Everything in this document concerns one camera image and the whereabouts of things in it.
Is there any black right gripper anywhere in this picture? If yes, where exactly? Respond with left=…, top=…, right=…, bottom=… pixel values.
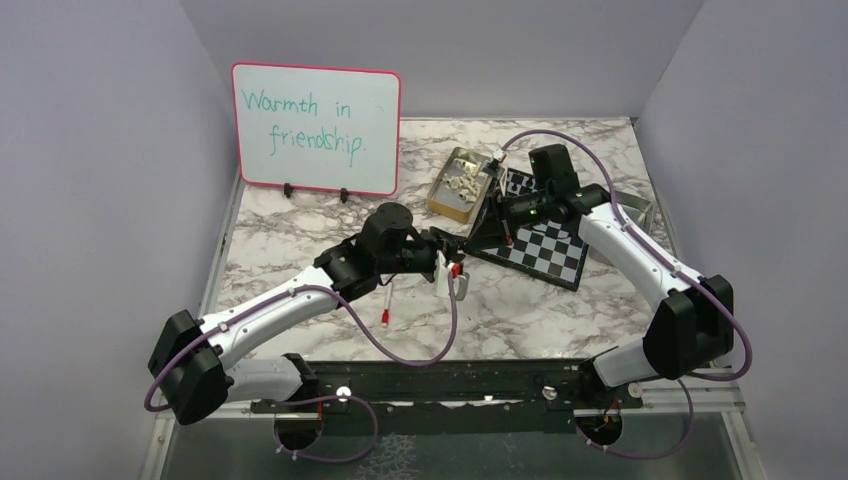
left=464, top=187, right=552, bottom=252

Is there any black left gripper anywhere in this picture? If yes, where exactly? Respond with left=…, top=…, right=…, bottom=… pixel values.
left=377, top=229, right=469, bottom=280

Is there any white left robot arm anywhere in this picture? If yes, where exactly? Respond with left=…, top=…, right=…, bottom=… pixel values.
left=144, top=202, right=468, bottom=425

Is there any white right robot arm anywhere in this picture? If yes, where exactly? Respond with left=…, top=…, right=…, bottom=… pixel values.
left=465, top=144, right=734, bottom=407

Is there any pile of white chess pieces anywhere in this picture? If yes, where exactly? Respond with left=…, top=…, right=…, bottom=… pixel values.
left=442, top=155, right=482, bottom=203

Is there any gold tin tray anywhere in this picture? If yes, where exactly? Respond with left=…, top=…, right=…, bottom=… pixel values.
left=426, top=147, right=491, bottom=224

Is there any black and silver chessboard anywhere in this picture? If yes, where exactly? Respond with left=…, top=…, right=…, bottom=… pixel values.
left=468, top=169, right=588, bottom=291

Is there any white and red marker pen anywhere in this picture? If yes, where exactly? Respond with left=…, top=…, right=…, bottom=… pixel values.
left=381, top=282, right=394, bottom=327

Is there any pink tin tray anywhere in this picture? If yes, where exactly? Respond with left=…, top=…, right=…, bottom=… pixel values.
left=617, top=192, right=656, bottom=233

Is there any pink framed whiteboard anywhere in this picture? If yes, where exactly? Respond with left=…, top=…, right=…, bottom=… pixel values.
left=230, top=62, right=402, bottom=196

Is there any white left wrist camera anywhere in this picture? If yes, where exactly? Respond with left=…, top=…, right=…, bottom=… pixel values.
left=434, top=251, right=470, bottom=301

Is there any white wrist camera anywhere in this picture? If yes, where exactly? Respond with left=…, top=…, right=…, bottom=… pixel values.
left=481, top=149, right=507, bottom=197
left=434, top=251, right=470, bottom=301

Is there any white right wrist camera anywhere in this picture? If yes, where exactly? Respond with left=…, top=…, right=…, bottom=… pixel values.
left=481, top=149, right=507, bottom=197

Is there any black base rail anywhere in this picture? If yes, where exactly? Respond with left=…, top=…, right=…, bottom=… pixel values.
left=249, top=359, right=643, bottom=436

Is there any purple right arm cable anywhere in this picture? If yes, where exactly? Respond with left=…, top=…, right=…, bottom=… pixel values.
left=493, top=129, right=755, bottom=462

